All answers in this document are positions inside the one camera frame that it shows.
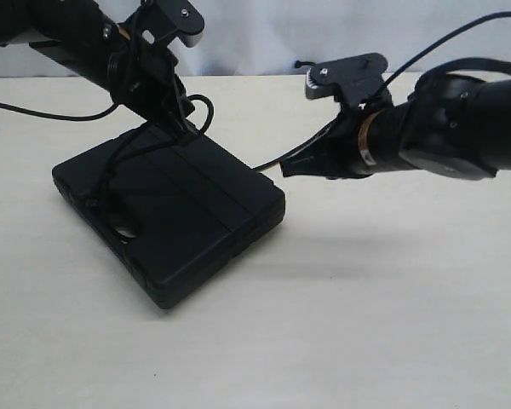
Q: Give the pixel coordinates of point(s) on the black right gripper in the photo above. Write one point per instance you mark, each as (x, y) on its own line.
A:
(341, 150)

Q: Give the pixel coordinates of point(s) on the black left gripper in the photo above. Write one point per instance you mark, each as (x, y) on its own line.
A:
(145, 82)

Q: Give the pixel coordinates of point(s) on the black plastic carrying case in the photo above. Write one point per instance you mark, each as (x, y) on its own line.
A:
(174, 217)

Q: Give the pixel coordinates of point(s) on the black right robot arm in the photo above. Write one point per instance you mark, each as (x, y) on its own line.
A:
(455, 123)

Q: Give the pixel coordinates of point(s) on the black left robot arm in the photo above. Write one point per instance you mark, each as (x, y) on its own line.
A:
(77, 35)

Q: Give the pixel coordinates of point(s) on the white backdrop curtain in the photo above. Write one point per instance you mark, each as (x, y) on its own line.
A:
(268, 37)

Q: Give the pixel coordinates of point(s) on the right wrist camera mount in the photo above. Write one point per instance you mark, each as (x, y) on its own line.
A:
(350, 81)

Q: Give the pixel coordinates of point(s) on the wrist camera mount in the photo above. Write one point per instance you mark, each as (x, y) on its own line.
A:
(160, 22)
(350, 81)

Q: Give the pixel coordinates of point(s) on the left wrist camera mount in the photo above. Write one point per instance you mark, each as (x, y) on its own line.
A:
(160, 22)

